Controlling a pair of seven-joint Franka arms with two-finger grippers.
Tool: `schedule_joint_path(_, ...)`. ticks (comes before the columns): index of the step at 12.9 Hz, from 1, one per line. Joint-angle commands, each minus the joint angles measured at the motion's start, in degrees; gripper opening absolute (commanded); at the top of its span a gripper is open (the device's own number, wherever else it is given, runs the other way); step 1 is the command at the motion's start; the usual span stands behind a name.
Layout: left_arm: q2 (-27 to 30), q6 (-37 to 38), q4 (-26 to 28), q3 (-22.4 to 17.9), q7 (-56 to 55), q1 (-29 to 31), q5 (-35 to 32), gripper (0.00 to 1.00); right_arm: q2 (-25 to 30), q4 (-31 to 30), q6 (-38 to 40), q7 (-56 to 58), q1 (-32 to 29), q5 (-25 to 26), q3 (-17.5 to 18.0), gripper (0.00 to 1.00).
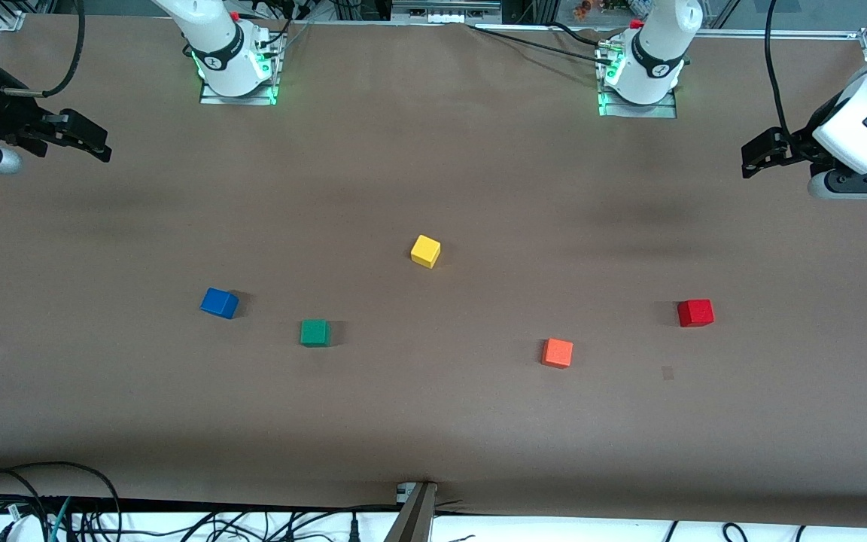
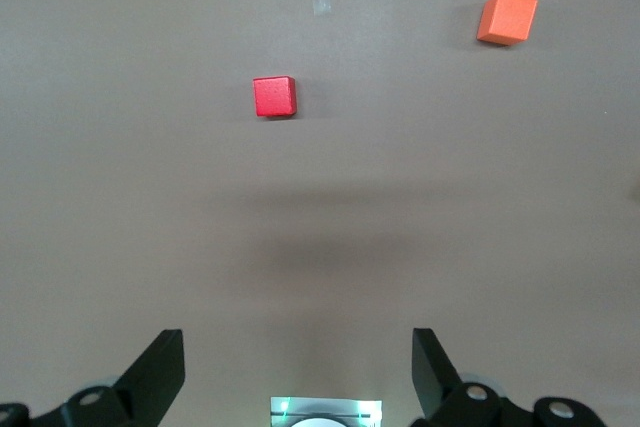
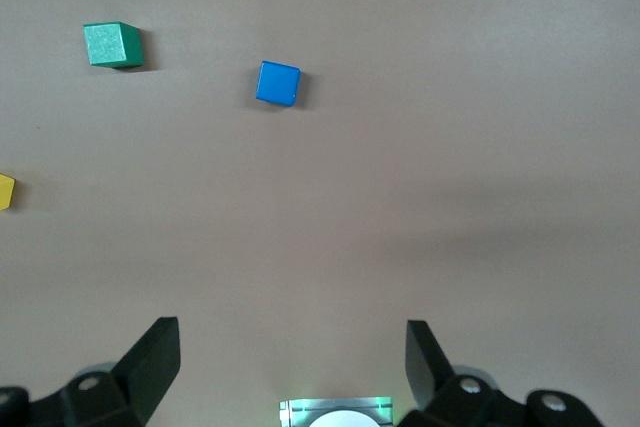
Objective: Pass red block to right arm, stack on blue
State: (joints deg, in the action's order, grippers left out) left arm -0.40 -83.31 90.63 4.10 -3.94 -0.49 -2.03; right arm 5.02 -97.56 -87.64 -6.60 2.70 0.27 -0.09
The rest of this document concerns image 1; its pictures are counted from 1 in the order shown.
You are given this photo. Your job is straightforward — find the long black base cable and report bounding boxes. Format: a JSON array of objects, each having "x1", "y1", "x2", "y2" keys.
[{"x1": 467, "y1": 24, "x2": 615, "y2": 65}]

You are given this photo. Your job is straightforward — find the orange cube block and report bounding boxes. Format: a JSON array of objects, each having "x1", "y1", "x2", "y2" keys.
[{"x1": 541, "y1": 338, "x2": 574, "y2": 369}]

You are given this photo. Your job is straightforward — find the red cube block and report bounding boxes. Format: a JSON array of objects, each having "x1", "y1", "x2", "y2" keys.
[{"x1": 677, "y1": 299, "x2": 715, "y2": 328}]

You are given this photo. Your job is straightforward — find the black looping cable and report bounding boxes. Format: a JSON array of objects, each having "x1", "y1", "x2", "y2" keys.
[{"x1": 0, "y1": 461, "x2": 123, "y2": 542}]

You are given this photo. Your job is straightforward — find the white power strip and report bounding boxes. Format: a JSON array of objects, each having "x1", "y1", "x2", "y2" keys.
[{"x1": 391, "y1": 0, "x2": 503, "y2": 24}]

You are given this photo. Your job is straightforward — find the short black base cable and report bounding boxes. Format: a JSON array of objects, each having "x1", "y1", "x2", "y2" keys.
[{"x1": 546, "y1": 21, "x2": 607, "y2": 49}]

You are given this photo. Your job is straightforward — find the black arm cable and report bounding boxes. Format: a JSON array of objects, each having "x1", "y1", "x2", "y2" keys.
[
  {"x1": 1, "y1": 0, "x2": 87, "y2": 99},
  {"x1": 764, "y1": 0, "x2": 793, "y2": 138}
]

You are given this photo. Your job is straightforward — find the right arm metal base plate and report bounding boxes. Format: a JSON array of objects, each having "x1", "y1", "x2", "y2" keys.
[{"x1": 199, "y1": 30, "x2": 284, "y2": 106}]

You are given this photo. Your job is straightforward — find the blue cube block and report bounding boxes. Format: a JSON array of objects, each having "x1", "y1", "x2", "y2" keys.
[{"x1": 200, "y1": 288, "x2": 240, "y2": 320}]

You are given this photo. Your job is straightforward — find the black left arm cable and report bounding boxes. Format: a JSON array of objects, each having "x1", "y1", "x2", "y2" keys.
[{"x1": 764, "y1": 0, "x2": 793, "y2": 138}]

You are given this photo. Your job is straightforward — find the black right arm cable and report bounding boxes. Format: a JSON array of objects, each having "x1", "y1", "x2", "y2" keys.
[{"x1": 1, "y1": 0, "x2": 87, "y2": 99}]

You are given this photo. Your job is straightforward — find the green cable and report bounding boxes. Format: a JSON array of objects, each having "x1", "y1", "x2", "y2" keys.
[{"x1": 45, "y1": 497, "x2": 73, "y2": 542}]

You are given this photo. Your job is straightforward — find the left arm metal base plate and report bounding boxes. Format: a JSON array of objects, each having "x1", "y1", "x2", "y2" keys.
[{"x1": 597, "y1": 39, "x2": 679, "y2": 120}]

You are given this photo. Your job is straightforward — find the yellow cube block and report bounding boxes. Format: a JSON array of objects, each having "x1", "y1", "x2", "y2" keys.
[{"x1": 410, "y1": 234, "x2": 442, "y2": 269}]

